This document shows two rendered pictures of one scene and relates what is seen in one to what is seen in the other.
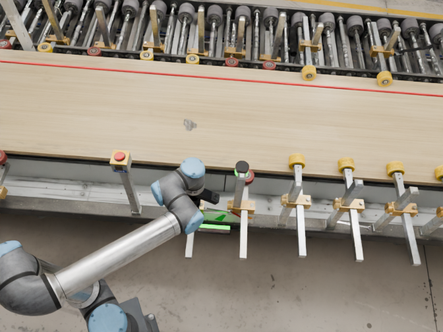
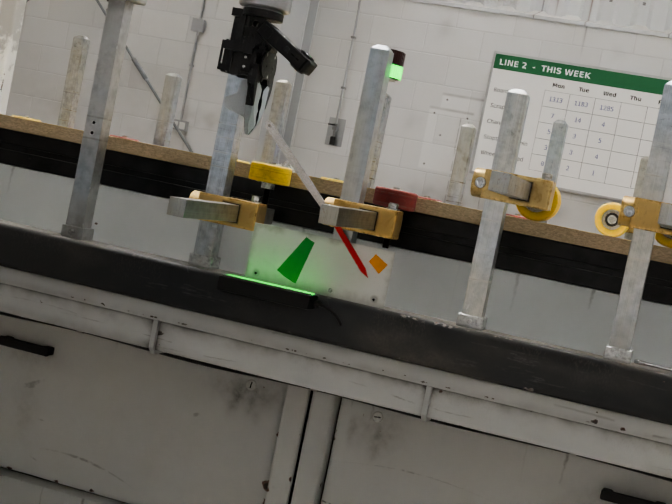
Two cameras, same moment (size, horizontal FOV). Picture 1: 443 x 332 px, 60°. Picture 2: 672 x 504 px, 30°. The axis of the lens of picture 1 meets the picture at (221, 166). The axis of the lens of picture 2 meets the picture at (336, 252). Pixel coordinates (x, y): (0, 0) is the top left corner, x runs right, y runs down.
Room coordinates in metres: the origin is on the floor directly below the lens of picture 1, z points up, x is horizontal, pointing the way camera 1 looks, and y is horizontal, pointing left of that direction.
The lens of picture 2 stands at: (-1.27, -0.71, 0.89)
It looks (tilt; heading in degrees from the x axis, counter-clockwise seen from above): 3 degrees down; 17
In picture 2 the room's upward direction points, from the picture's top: 11 degrees clockwise
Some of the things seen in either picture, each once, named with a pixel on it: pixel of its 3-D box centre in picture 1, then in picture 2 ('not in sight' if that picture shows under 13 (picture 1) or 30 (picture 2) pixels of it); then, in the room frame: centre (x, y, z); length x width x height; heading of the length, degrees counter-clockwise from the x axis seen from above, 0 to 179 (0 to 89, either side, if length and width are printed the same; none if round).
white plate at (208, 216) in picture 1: (229, 218); (318, 264); (0.82, -0.06, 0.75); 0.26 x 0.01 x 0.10; 91
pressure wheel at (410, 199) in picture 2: (245, 180); (391, 217); (1.00, -0.13, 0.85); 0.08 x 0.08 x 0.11
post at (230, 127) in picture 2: not in sight; (227, 142); (0.84, 0.16, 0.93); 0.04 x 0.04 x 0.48; 1
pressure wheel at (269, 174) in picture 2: not in sight; (266, 192); (0.99, 0.12, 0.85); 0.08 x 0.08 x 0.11
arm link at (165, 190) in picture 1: (169, 190); not in sight; (0.68, 0.19, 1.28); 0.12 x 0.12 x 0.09; 42
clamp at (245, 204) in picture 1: (240, 205); (361, 217); (0.85, -0.11, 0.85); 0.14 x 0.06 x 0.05; 91
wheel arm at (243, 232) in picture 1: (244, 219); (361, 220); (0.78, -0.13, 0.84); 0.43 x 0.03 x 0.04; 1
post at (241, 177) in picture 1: (237, 200); (356, 181); (0.85, -0.09, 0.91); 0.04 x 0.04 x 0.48; 1
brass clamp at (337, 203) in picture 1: (348, 205); (662, 218); (0.86, -0.61, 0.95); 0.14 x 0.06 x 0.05; 91
